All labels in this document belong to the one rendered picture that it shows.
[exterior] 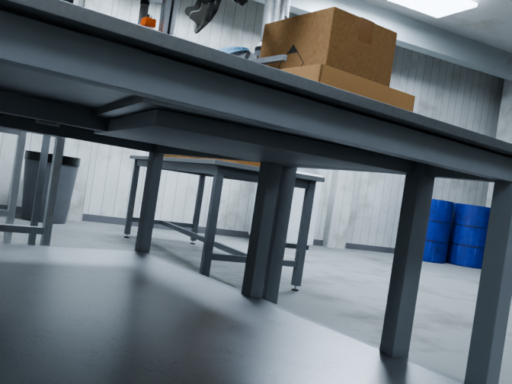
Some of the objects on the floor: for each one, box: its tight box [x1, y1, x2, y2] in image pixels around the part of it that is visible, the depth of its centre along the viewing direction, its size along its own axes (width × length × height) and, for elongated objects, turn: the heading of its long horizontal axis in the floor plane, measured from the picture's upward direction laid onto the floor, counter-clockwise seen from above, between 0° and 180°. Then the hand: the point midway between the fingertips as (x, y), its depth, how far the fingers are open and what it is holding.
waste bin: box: [21, 150, 81, 224], centre depth 579 cm, size 54×54×68 cm
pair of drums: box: [423, 199, 491, 269], centre depth 804 cm, size 73×123×87 cm
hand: (199, 29), depth 161 cm, fingers closed
